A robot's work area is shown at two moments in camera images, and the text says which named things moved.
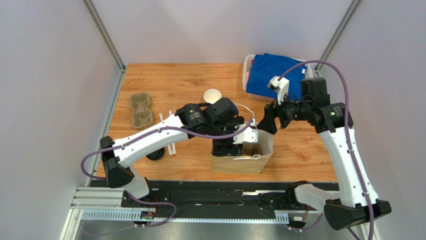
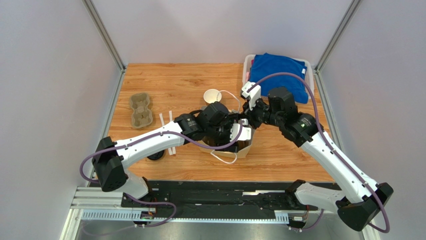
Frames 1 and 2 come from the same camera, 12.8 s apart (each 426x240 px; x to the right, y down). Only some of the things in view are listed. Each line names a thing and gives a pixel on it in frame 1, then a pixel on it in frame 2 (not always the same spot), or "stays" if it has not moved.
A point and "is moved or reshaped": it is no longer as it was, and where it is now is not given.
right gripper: [277, 115] -> [251, 111]
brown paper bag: [243, 164] is moved or reshaped
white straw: [173, 145] stays
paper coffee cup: [212, 96] stays
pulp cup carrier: [142, 116] stays
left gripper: [220, 149] stays
